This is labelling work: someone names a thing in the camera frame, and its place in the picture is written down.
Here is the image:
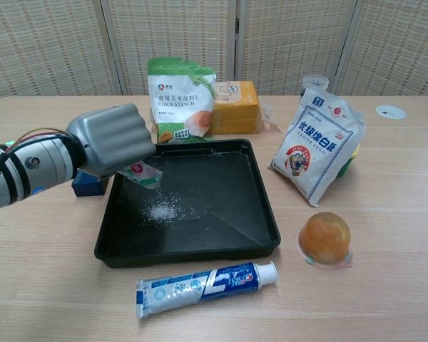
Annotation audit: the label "dark blue floral box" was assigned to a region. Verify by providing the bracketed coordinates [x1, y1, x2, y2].
[71, 169, 110, 198]

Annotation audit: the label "clear bottle with dark cap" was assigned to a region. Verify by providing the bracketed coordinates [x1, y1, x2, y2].
[300, 74, 330, 99]

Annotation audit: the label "yellow green small container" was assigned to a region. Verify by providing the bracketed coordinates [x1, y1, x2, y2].
[337, 144, 362, 180]

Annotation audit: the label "white spilled granules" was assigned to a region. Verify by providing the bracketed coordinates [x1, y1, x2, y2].
[138, 194, 182, 222]

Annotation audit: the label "orange jelly cup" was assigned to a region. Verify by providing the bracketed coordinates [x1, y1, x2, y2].
[294, 212, 355, 272]

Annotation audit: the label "black plastic tray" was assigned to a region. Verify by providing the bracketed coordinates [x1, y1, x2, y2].
[93, 138, 282, 269]

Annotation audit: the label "yellow tissue pack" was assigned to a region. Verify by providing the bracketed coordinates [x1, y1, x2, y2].
[210, 81, 282, 136]

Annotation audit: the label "pink white snack packet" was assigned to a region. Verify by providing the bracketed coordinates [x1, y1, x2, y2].
[117, 160, 164, 190]

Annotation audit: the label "green white corn starch bag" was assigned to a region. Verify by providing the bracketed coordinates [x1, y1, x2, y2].
[146, 57, 217, 144]

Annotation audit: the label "white castor sugar bag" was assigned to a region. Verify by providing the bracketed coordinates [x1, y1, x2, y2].
[267, 88, 368, 209]

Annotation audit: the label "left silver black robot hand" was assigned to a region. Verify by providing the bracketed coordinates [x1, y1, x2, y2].
[66, 103, 156, 178]

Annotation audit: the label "beige woven folding screen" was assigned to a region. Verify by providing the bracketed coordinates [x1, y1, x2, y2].
[0, 0, 428, 105]

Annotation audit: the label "blue white toothpaste tube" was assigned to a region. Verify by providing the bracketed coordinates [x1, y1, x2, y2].
[135, 261, 279, 319]

